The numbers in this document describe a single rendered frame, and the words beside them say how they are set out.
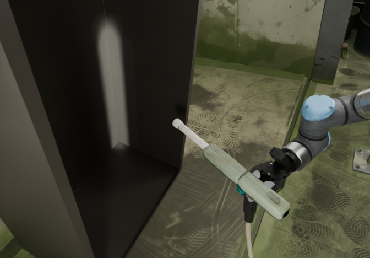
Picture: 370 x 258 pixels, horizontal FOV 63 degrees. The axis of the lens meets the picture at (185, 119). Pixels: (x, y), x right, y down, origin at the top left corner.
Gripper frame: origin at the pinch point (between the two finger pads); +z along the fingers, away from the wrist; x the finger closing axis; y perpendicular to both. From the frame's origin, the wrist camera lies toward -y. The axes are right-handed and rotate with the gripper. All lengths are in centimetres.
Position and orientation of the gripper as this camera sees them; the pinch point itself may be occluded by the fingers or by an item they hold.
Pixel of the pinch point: (248, 192)
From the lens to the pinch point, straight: 93.4
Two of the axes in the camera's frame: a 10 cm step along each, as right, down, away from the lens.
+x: -6.3, -5.0, 5.9
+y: 0.6, 7.3, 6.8
